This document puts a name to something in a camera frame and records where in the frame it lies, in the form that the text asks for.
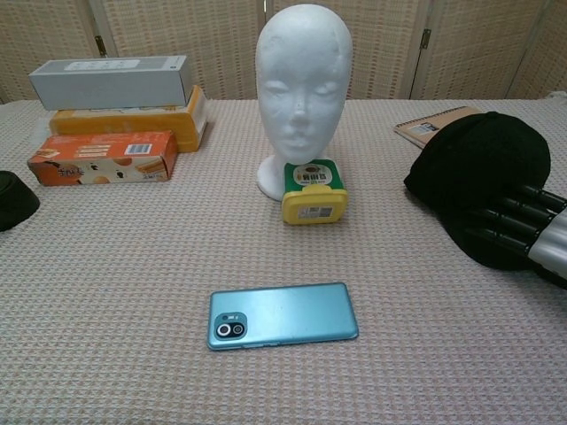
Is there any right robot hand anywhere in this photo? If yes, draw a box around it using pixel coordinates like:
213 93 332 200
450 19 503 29
465 183 567 292

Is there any black baseball cap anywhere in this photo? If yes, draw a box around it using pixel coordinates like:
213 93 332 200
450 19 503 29
403 112 553 272

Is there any white foam mannequin head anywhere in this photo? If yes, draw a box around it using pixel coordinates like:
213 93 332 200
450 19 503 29
255 3 354 198

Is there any black object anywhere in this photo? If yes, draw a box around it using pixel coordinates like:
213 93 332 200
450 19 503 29
0 170 41 233

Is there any brown spiral notebook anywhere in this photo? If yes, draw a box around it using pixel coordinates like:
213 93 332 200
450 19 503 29
393 104 484 151

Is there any green container with yellow lid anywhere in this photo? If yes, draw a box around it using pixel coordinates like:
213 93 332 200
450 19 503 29
282 158 350 226

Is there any light blue smartphone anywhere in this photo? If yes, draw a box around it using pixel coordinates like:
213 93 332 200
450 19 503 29
206 282 360 352

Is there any beige woven folding screen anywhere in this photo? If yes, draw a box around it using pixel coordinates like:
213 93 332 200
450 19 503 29
0 0 567 105

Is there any pink white woven tablecloth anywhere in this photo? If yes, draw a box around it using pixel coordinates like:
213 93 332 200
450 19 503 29
0 90 567 425

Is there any yellow food box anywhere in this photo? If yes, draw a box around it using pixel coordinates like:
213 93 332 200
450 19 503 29
47 84 209 154

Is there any orange snack box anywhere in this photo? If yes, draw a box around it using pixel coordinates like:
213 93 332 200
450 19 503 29
26 129 179 188

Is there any long grey white box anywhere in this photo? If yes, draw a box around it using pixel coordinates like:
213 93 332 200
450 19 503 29
28 55 195 112

